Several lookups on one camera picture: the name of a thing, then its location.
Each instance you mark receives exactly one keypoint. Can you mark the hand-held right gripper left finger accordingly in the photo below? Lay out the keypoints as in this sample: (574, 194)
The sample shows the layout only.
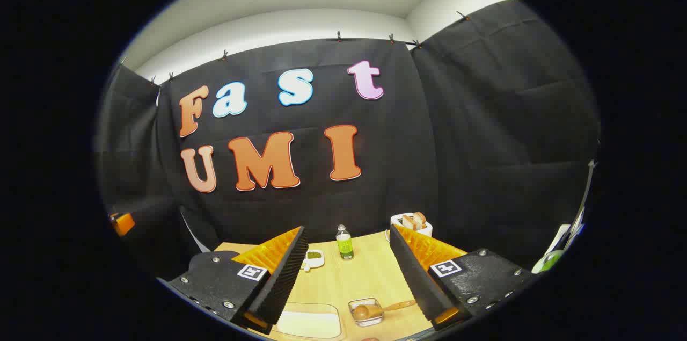
(284, 282)

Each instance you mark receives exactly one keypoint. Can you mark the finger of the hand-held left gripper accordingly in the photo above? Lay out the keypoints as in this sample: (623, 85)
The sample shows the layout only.
(122, 224)

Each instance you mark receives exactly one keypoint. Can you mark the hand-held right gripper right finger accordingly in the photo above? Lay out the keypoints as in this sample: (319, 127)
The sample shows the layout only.
(413, 276)

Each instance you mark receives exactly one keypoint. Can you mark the wooden spoon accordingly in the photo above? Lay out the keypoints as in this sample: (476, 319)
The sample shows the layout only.
(397, 306)

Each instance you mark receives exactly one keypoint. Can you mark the white rice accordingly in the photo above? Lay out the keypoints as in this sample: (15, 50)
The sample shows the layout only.
(311, 324)

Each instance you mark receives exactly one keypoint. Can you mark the clear plastic tray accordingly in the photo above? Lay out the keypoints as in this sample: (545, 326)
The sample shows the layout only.
(283, 306)

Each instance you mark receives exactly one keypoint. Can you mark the white divided dish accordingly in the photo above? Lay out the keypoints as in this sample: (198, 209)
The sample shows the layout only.
(313, 259)

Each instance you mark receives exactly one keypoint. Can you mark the white toaster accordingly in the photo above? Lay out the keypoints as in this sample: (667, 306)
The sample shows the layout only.
(424, 231)

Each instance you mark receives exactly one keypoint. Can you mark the toast bread slice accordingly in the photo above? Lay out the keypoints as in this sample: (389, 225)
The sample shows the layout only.
(409, 222)
(420, 218)

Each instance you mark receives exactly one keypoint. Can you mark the green drink bottle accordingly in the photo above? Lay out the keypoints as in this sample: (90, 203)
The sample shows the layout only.
(344, 244)

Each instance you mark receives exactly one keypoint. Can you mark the green white round object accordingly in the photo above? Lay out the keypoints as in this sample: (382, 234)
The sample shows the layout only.
(547, 261)

